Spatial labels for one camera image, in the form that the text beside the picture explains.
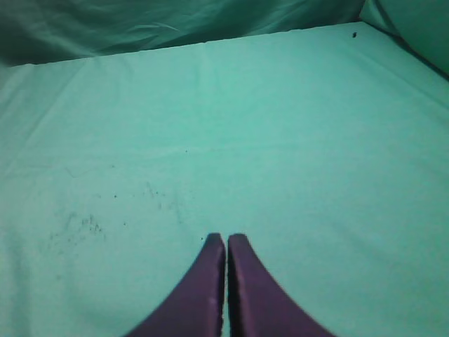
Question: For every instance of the green backdrop curtain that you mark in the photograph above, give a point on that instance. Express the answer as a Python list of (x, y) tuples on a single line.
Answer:
[(51, 31)]

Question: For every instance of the green table cloth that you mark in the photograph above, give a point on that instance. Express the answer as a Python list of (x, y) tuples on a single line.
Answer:
[(327, 147)]

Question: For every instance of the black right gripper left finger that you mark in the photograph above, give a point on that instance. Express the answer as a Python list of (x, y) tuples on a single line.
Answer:
[(195, 306)]

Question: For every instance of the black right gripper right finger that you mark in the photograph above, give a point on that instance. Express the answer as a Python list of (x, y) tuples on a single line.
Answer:
[(257, 305)]

